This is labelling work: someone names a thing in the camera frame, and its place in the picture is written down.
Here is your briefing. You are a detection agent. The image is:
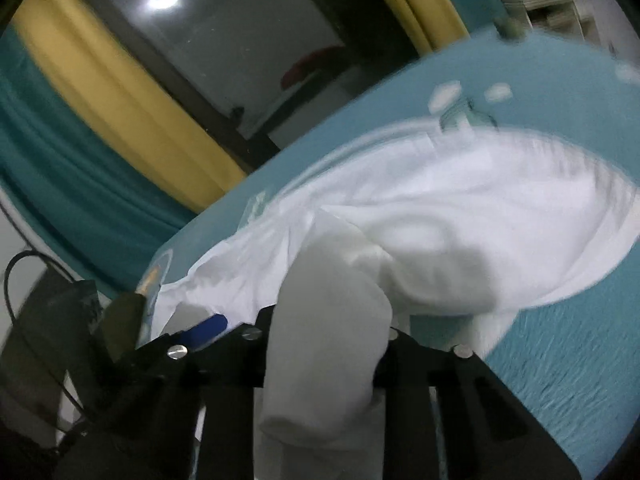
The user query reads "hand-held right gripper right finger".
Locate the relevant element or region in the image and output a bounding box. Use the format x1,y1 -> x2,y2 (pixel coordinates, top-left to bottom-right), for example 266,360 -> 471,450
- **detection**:
372,329 -> 583,480

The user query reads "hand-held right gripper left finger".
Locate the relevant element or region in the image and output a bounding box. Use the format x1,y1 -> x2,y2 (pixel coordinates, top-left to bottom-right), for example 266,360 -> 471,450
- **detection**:
52,305 -> 275,480

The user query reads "white hooded jacket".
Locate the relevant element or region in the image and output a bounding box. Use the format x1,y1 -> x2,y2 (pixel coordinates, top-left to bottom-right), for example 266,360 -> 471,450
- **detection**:
150,125 -> 640,480

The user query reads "dark object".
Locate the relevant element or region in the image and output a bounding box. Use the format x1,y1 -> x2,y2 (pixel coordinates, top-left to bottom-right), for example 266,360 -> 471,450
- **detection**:
0,267 -> 102,426

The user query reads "teal curtain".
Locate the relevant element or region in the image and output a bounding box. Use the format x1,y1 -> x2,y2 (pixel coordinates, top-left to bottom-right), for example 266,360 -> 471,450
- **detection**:
435,0 -> 508,41
0,25 -> 198,293

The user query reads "yellow curtain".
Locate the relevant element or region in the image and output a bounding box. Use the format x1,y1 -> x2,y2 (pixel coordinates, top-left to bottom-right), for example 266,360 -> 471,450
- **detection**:
10,0 -> 248,213
352,0 -> 471,53

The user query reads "dark glass window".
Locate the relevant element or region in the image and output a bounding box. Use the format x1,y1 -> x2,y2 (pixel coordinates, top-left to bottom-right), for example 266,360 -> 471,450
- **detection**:
65,0 -> 421,161

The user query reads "small green object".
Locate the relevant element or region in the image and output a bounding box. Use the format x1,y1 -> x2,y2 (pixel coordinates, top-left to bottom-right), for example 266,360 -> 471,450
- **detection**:
495,15 -> 526,44

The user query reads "black cable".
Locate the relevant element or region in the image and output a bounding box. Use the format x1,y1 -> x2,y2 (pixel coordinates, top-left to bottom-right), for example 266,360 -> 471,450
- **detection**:
2,250 -> 96,431

